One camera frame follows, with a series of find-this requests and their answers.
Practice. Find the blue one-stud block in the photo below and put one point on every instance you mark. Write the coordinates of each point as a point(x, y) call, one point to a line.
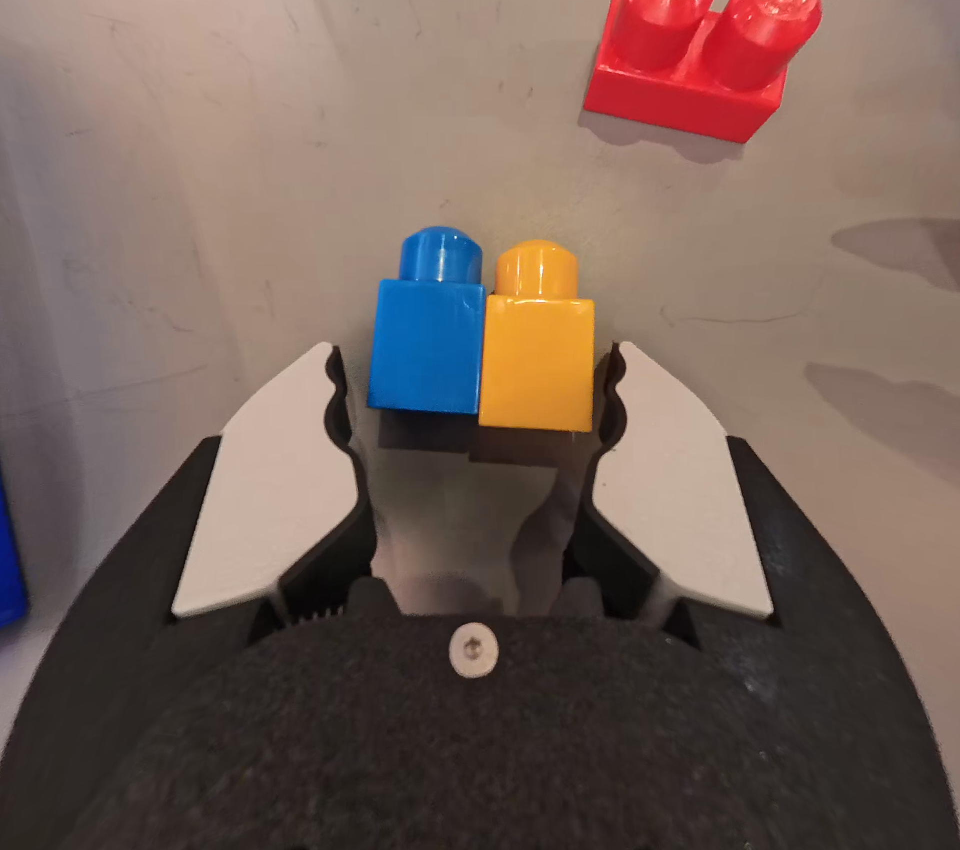
point(427, 340)

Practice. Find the grey desk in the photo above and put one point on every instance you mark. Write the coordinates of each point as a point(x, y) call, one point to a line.
point(225, 115)

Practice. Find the blue plastic bin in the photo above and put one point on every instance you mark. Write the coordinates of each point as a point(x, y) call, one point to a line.
point(9, 550)

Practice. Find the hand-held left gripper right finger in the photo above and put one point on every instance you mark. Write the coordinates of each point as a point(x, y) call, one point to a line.
point(675, 490)

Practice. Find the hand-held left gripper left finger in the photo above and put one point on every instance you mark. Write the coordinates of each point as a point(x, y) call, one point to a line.
point(270, 490)

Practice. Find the red two-stud block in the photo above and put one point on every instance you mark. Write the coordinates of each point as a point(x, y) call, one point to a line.
point(675, 93)

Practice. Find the orange one-stud block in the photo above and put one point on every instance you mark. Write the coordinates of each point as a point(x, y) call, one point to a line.
point(536, 363)

